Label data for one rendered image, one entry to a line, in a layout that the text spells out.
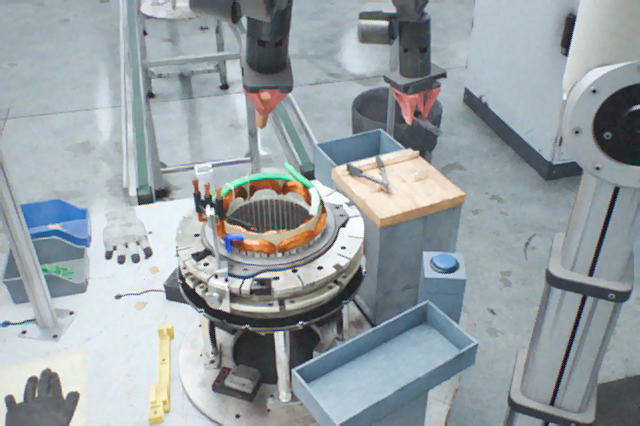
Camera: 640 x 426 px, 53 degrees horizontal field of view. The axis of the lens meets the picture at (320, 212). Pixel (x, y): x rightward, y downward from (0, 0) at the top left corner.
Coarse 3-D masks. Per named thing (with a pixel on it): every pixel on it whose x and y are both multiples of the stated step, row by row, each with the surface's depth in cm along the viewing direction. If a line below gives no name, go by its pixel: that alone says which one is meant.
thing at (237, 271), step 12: (336, 204) 114; (336, 216) 111; (204, 228) 108; (336, 228) 108; (204, 240) 106; (324, 252) 104; (228, 264) 100; (240, 264) 100; (288, 264) 100; (300, 264) 101; (240, 276) 99; (252, 276) 99
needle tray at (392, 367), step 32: (416, 320) 99; (448, 320) 95; (352, 352) 93; (384, 352) 95; (416, 352) 95; (448, 352) 95; (320, 384) 90; (352, 384) 90; (384, 384) 90; (416, 384) 87; (320, 416) 84; (352, 416) 81; (384, 416) 86; (416, 416) 94
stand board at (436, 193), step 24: (336, 168) 131; (408, 168) 131; (432, 168) 131; (360, 192) 124; (384, 192) 124; (408, 192) 124; (432, 192) 123; (456, 192) 123; (384, 216) 117; (408, 216) 119
